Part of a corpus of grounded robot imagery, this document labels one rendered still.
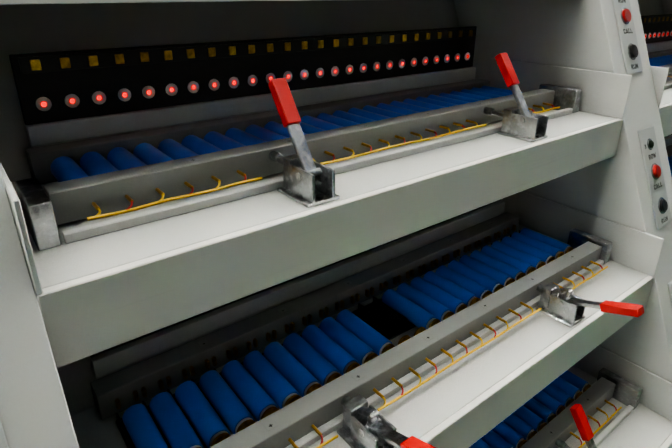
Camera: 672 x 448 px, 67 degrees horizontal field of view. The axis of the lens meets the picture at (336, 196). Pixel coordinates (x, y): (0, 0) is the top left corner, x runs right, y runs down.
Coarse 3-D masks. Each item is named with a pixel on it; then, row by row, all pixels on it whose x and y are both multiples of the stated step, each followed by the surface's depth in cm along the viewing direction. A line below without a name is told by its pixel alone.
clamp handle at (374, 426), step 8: (376, 416) 37; (368, 424) 37; (376, 424) 37; (376, 432) 36; (384, 432) 36; (392, 432) 36; (384, 440) 35; (392, 440) 35; (400, 440) 34; (408, 440) 34; (416, 440) 34
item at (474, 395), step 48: (432, 240) 63; (576, 240) 65; (624, 240) 62; (288, 288) 51; (576, 288) 58; (624, 288) 58; (192, 336) 45; (528, 336) 50; (576, 336) 51; (432, 384) 44; (480, 384) 44; (528, 384) 47; (96, 432) 39; (336, 432) 39; (432, 432) 39; (480, 432) 44
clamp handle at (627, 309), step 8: (568, 296) 52; (576, 304) 51; (584, 304) 50; (592, 304) 50; (600, 304) 49; (608, 304) 48; (616, 304) 48; (624, 304) 48; (632, 304) 47; (608, 312) 48; (616, 312) 48; (624, 312) 47; (632, 312) 47; (640, 312) 46
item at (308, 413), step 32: (576, 256) 60; (512, 288) 53; (448, 320) 48; (480, 320) 49; (384, 352) 44; (416, 352) 44; (448, 352) 46; (352, 384) 40; (384, 384) 42; (288, 416) 37; (320, 416) 38
